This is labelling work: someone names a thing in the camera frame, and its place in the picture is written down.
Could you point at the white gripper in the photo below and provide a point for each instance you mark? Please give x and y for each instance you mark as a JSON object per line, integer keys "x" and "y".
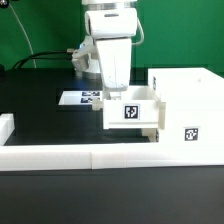
{"x": 115, "y": 65}

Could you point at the white drawer box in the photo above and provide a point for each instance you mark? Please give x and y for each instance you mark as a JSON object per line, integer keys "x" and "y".
{"x": 152, "y": 134}
{"x": 138, "y": 108}

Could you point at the white drawer cabinet frame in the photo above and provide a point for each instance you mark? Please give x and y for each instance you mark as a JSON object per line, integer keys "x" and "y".
{"x": 192, "y": 104}

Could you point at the white front drawer box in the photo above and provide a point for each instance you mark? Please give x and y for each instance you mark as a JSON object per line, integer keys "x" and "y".
{"x": 152, "y": 134}

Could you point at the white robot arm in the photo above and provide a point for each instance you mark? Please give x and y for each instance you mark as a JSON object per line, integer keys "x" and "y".
{"x": 86, "y": 56}

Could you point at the white fiducial marker sheet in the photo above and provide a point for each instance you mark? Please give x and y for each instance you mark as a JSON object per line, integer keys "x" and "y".
{"x": 79, "y": 97}

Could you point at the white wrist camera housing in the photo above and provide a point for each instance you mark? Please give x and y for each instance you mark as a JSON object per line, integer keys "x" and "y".
{"x": 104, "y": 24}

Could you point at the white U-shaped border wall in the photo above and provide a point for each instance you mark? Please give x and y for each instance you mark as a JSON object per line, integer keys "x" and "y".
{"x": 103, "y": 156}

